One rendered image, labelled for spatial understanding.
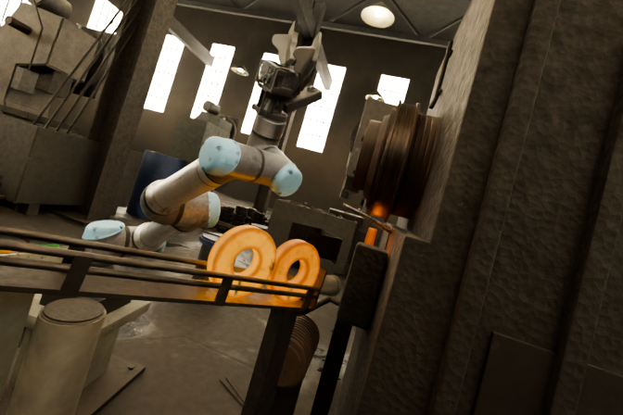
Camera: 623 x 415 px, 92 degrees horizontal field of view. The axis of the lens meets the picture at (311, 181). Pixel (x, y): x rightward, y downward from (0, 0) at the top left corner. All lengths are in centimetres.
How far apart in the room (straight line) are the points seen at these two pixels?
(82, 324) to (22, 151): 299
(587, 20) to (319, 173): 1080
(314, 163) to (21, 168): 929
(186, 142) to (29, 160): 180
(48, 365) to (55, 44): 543
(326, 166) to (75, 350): 1091
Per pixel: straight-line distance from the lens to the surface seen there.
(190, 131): 466
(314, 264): 82
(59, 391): 90
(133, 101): 383
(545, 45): 87
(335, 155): 1149
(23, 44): 637
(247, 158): 61
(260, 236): 68
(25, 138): 373
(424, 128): 109
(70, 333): 84
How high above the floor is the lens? 90
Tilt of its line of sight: 3 degrees up
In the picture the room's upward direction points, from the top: 16 degrees clockwise
